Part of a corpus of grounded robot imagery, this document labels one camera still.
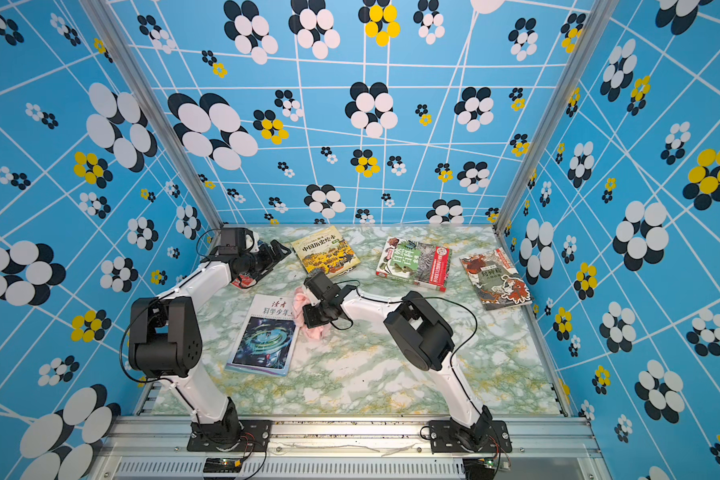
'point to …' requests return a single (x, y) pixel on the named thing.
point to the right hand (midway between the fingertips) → (308, 320)
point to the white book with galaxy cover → (267, 337)
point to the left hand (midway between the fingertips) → (285, 254)
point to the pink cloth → (301, 298)
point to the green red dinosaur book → (415, 262)
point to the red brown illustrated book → (494, 280)
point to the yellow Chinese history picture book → (325, 252)
